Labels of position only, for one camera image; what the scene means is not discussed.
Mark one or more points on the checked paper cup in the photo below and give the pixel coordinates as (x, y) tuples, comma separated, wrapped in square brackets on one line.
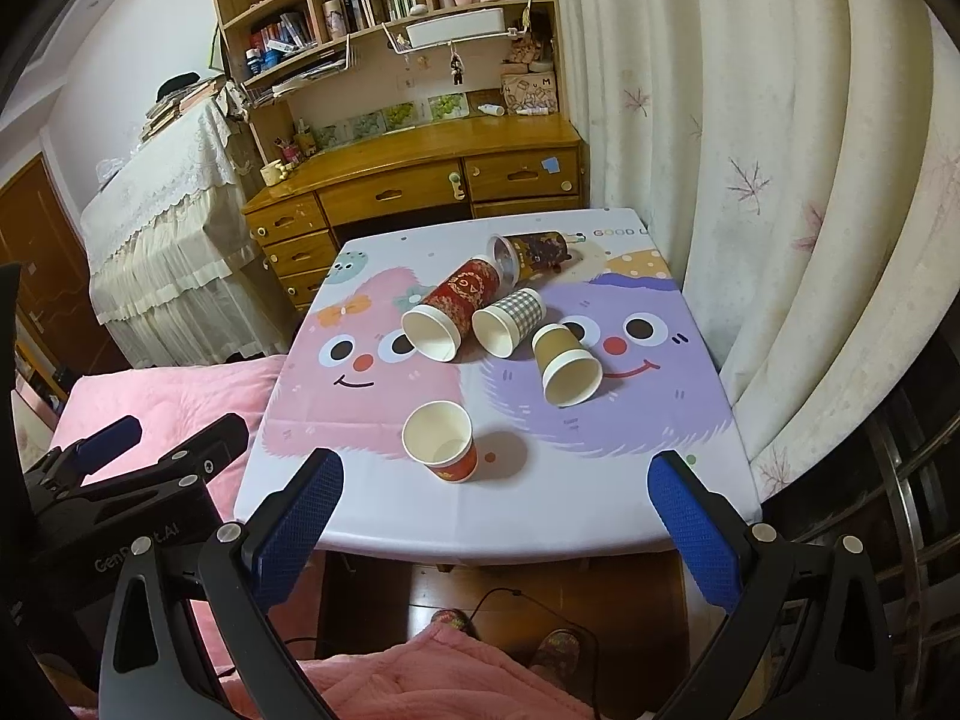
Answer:
[(514, 315)]

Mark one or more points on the wooden desk with drawers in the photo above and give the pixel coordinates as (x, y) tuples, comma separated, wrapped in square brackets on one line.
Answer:
[(390, 157)]

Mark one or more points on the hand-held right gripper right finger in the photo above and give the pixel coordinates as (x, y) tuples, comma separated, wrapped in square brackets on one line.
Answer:
[(694, 536)]

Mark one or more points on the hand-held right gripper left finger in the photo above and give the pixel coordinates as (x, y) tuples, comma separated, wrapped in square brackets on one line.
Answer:
[(300, 521)]

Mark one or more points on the pink fleece robe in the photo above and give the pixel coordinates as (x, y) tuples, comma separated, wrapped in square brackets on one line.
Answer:
[(420, 679)]

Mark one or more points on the cream leaf print curtain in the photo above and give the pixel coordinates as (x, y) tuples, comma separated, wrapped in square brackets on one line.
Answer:
[(787, 165)]

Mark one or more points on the white tube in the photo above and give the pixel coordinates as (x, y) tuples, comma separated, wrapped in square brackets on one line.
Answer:
[(491, 109)]

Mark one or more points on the large red patterned paper cup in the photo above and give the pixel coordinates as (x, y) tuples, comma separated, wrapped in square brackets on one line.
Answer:
[(459, 300)]

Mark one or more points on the pink quilt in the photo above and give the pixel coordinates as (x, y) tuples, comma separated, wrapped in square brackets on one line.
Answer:
[(150, 397)]

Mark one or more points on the white lace covered cabinet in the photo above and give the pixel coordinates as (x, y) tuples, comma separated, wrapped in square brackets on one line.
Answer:
[(172, 195)]

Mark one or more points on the patterned slipper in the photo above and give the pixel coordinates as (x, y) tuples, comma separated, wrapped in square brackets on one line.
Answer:
[(556, 651), (451, 621)]

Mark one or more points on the dark red patterned paper cup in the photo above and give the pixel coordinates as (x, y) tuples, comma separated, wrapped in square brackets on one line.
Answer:
[(536, 253)]

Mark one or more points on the green picture card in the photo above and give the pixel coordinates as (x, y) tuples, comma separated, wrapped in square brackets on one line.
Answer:
[(364, 124), (398, 115), (445, 106)]

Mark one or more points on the stack of flat books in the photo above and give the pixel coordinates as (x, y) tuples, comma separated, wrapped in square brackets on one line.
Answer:
[(176, 106)]

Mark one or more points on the black bag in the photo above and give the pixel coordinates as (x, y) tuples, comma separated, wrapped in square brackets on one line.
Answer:
[(176, 82)]

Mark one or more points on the blue sticky note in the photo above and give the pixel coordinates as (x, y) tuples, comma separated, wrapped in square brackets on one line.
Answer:
[(551, 163)]

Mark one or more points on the cartoon monster tablecloth table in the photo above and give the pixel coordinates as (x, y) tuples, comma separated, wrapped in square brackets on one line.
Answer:
[(525, 484)]

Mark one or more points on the small red paper cup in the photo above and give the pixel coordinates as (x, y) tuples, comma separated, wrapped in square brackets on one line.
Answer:
[(444, 454)]

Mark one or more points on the brown paper cup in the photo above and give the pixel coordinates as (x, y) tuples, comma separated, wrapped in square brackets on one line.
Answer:
[(564, 364)]

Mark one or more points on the brown wooden door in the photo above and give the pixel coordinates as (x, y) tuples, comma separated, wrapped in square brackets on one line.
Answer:
[(45, 240)]

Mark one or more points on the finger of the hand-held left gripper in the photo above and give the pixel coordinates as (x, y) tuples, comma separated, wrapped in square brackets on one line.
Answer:
[(112, 439), (206, 448)]

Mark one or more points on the wooden bookshelf hutch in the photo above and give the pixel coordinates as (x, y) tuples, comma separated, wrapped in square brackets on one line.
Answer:
[(225, 22)]

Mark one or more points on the white storage tray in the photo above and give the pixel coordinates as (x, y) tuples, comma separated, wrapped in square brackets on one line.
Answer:
[(457, 26)]

